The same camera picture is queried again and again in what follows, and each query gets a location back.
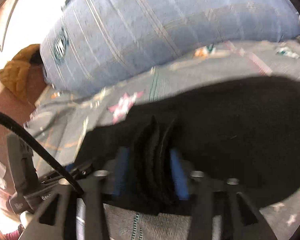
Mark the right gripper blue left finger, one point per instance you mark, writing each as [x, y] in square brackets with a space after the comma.
[68, 214]

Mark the black pants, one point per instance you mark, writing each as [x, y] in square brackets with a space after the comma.
[247, 129]

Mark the grey patterned bed sheet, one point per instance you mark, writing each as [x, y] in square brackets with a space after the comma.
[62, 119]

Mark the orange-brown cloth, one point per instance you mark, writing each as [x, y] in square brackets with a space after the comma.
[23, 70]

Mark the blue plaid quilt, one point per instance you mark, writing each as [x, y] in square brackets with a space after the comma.
[98, 43]

